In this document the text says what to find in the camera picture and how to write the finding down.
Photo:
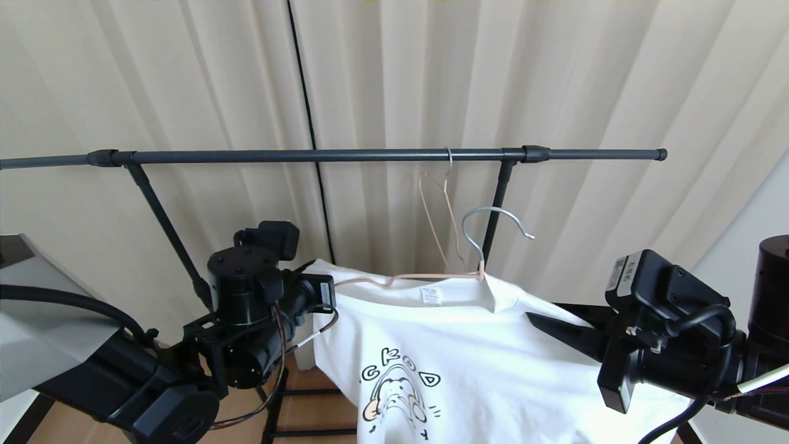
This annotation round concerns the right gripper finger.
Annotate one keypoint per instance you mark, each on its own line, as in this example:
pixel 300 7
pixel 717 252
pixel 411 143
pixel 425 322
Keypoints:
pixel 579 342
pixel 595 314

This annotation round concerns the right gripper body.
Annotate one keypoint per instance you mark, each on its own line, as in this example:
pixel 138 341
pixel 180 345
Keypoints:
pixel 678 376

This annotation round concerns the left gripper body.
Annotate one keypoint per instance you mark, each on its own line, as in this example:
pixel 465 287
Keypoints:
pixel 302 299

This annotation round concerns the white printed t-shirt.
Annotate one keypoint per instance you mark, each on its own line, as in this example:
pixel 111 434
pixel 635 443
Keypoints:
pixel 493 370

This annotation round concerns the pink clothes hanger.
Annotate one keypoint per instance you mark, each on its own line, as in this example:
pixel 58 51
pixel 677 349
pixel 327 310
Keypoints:
pixel 481 268
pixel 449 161

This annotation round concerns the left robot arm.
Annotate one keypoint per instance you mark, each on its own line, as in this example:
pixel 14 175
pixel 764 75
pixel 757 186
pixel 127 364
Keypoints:
pixel 61 333

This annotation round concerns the black clothes rack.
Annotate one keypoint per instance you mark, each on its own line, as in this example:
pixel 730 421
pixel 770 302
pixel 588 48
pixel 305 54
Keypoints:
pixel 246 155

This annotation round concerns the beige curtain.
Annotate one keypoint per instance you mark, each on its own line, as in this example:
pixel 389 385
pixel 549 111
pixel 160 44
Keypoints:
pixel 185 74

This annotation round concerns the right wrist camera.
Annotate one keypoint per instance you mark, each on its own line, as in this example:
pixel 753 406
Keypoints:
pixel 641 283

